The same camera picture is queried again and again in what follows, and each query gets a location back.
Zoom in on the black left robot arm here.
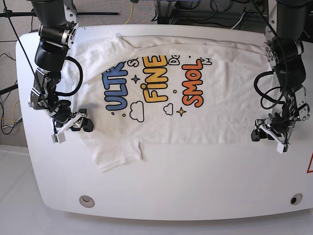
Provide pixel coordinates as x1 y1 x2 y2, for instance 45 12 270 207
251 0 313 152

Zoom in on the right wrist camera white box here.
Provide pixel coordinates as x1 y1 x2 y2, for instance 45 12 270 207
51 132 66 143

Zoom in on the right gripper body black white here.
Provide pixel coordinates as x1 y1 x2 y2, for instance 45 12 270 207
50 109 88 134

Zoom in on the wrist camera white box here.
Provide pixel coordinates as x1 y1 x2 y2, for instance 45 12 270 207
51 132 66 143
276 142 290 154

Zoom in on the yellow cable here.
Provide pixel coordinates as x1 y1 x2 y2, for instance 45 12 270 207
124 0 138 25

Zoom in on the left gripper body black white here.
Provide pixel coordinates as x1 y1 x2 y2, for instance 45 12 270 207
254 111 298 144

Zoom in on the black tripod pole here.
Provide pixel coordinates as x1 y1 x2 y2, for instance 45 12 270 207
0 9 119 18

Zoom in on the black floor cable left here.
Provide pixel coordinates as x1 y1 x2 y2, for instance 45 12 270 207
0 52 23 135

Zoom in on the right table grommet hole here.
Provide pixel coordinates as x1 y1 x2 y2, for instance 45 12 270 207
290 193 303 205

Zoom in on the black cables bundle top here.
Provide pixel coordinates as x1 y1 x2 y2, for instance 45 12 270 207
151 0 267 29

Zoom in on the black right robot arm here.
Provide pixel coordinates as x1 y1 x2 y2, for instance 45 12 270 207
29 0 94 132

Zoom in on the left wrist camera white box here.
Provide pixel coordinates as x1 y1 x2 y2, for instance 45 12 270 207
276 142 290 154

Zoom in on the white printed T-shirt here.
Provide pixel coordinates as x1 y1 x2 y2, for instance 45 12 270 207
69 36 270 172

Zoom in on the left table grommet hole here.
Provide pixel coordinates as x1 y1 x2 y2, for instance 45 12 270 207
79 195 95 208

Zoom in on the table grommet hole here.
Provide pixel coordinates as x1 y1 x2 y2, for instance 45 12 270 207
79 195 95 208
290 193 303 205

